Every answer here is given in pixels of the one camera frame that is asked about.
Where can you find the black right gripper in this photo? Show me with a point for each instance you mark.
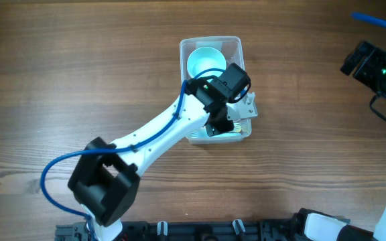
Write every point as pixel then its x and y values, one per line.
pixel 349 61

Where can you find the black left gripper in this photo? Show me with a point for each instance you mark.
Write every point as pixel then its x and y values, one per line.
pixel 222 124

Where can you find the green plastic bowl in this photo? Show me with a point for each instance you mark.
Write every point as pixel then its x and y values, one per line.
pixel 206 61

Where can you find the pink plastic spoon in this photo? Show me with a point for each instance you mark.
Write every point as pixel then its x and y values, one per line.
pixel 238 127

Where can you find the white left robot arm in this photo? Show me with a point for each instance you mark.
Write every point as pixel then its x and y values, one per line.
pixel 106 178

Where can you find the clear plastic container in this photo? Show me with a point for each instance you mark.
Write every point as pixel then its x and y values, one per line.
pixel 231 48

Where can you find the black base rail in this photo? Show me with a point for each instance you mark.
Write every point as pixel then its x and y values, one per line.
pixel 263 230

